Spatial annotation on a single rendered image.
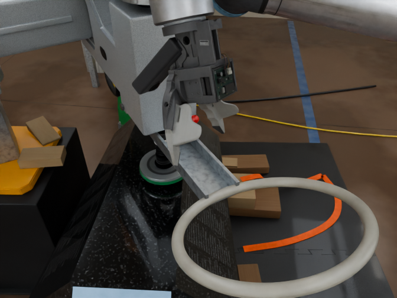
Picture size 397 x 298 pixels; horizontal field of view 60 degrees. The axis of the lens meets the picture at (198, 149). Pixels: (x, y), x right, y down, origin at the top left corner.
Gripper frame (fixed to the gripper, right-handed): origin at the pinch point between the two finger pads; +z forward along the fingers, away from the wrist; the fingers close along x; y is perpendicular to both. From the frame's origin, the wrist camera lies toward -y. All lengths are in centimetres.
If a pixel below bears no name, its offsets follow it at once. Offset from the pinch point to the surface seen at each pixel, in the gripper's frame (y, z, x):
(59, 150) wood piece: -118, 23, 48
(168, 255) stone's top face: -42, 52, 28
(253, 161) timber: -85, 86, 186
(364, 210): 19.9, 27.7, 32.4
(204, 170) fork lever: -31, 26, 43
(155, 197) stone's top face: -60, 42, 47
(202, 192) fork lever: -23.4, 26.1, 29.5
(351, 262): 20.5, 27.8, 13.2
